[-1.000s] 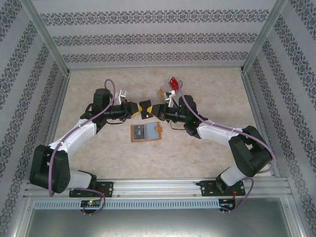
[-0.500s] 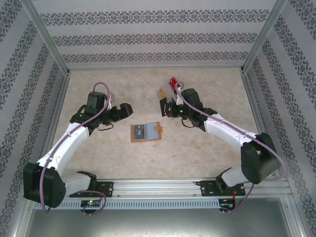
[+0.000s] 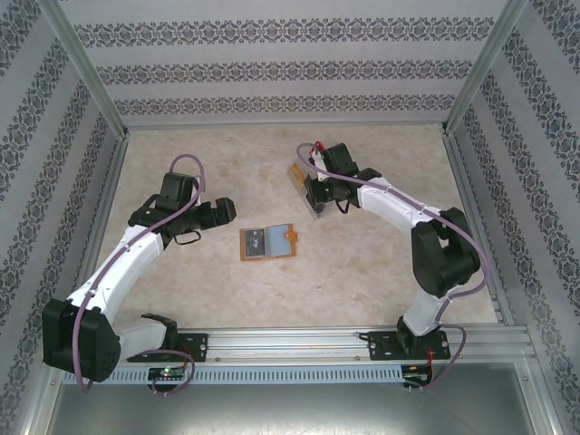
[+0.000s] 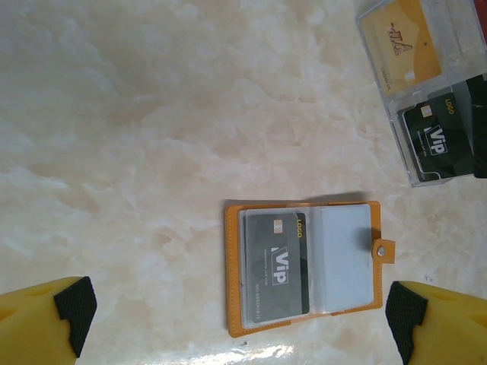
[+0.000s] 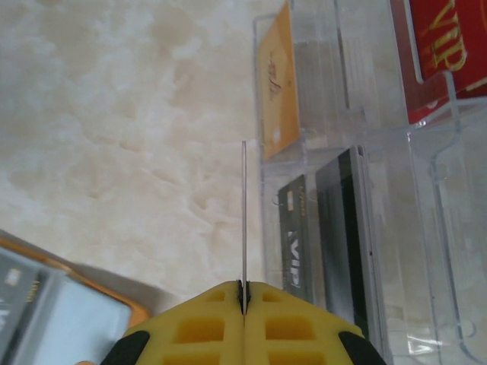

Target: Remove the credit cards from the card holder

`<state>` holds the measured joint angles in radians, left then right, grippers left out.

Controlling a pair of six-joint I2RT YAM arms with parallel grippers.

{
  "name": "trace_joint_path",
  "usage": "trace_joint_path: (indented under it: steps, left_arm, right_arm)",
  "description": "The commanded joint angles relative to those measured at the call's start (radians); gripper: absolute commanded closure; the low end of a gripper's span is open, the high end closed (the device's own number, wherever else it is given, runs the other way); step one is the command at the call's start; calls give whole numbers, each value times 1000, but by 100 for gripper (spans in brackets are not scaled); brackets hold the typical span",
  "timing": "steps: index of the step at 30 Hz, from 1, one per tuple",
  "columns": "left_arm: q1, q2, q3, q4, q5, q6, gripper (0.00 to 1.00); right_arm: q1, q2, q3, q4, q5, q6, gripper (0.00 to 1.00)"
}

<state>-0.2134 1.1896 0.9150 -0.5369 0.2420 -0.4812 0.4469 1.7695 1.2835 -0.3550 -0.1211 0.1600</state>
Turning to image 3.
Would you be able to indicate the black credit card white print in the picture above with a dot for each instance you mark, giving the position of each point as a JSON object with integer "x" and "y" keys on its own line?
{"x": 256, "y": 244}

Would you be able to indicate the orange card holder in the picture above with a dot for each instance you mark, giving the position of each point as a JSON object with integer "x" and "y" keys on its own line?
{"x": 281, "y": 242}

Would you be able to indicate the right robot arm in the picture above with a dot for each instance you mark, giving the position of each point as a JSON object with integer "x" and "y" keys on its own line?
{"x": 383, "y": 206}

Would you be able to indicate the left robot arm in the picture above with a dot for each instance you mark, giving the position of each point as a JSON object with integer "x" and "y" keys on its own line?
{"x": 118, "y": 263}

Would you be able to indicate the gold credit card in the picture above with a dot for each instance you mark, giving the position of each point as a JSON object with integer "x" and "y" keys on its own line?
{"x": 298, "y": 174}

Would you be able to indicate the red credit card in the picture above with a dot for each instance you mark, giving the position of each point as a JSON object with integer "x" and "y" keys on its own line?
{"x": 320, "y": 146}

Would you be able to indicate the clear plastic organizer box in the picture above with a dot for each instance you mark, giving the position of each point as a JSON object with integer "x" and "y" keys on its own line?
{"x": 319, "y": 215}

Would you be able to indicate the metal sheet panel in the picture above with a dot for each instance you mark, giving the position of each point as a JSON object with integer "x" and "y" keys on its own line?
{"x": 290, "y": 412}

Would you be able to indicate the aluminium side rail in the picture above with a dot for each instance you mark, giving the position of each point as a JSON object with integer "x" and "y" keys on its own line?
{"x": 107, "y": 199}
{"x": 461, "y": 181}

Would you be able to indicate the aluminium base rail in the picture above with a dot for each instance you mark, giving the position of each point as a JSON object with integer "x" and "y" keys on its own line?
{"x": 290, "y": 344}

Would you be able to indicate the aluminium frame post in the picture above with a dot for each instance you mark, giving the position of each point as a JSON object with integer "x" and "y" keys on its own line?
{"x": 484, "y": 63}
{"x": 89, "y": 63}
{"x": 41, "y": 399}
{"x": 537, "y": 399}

